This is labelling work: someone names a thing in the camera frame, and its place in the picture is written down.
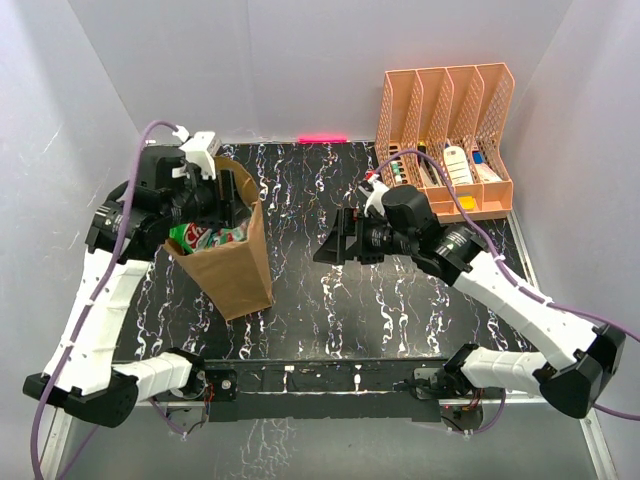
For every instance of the orange mesh file organizer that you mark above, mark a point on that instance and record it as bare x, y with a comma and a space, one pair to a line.
425, 110

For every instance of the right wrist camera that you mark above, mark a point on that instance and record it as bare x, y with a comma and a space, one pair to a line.
372, 189

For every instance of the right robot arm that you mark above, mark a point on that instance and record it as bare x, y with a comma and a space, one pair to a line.
573, 360

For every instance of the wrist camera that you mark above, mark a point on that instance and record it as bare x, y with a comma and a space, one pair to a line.
372, 189
200, 149

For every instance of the pink tape strip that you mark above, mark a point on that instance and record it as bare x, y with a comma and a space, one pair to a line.
322, 138

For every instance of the white tube blue cap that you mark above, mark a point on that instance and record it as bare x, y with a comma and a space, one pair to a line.
485, 173

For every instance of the yellow block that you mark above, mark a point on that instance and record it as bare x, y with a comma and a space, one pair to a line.
468, 203

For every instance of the small colourful snack packet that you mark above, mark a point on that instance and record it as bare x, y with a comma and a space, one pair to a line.
228, 235

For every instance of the black yellow marker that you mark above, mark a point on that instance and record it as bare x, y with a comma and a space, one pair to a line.
429, 175

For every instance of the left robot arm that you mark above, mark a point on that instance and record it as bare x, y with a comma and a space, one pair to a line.
81, 377

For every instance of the brown paper bag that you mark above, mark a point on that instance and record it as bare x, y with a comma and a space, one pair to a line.
236, 275

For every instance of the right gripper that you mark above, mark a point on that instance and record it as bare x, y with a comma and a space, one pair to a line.
350, 223

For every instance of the green white small bottles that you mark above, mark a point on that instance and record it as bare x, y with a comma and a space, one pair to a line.
398, 171

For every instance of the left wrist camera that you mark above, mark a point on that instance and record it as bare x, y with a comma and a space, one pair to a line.
200, 149

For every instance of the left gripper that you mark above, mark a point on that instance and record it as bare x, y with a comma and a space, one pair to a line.
227, 206

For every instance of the green Chuba chips bag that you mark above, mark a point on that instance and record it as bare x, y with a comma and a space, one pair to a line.
190, 237

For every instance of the white lotion bottle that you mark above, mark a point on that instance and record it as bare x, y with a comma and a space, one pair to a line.
457, 166

